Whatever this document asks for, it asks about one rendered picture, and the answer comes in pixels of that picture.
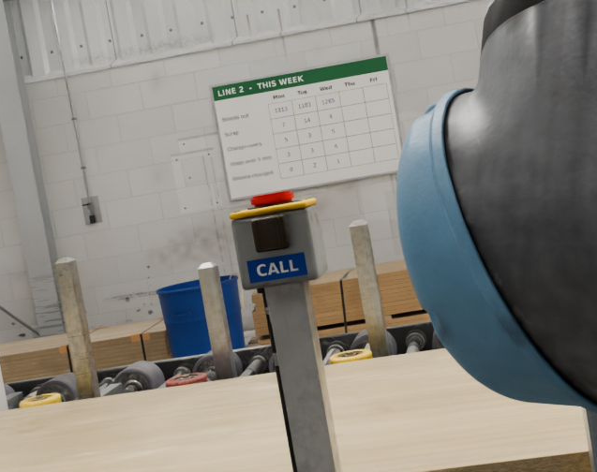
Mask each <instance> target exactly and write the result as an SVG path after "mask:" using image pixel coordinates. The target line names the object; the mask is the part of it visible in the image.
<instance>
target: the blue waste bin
mask: <svg viewBox="0 0 597 472"><path fill-rule="evenodd" d="M233 274H238V276H239V279H240V282H241V277H240V274H239V273H232V274H231V275H224V276H219V277H220V282H221V287H222V293H223V298H224V303H225V308H226V314H227V320H228V324H229V330H230V336H231V345H232V349H239V348H246V345H245V337H244V329H243V321H242V314H241V305H240V298H239V290H238V283H237V280H238V276H237V275H233ZM156 294H157V295H158V298H159V302H160V306H161V310H162V315H163V318H164V323H165V326H166V331H167V334H168V338H169V342H170V346H171V351H172V357H173V358H174V359H175V358H181V357H187V356H194V355H201V354H206V353H208V352H209V351H210V350H212V348H211V343H210V337H209V331H208V327H207V321H206V316H205V311H204V305H203V300H202V295H201V285H200V279H199V280H193V281H188V282H184V283H179V284H175V285H171V286H167V287H164V288H159V289H157V291H156ZM241 303H242V308H243V309H245V304H244V290H243V288H242V283H241Z"/></svg>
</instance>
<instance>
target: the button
mask: <svg viewBox="0 0 597 472"><path fill-rule="evenodd" d="M293 198H294V193H293V192H292V193H291V191H290V190H288V191H282V192H276V193H271V194H265V195H260V196H255V197H253V199H251V200H250V201H251V205H254V207H255V208H256V207H261V206H268V205H274V204H278V203H284V202H289V201H292V199H293Z"/></svg>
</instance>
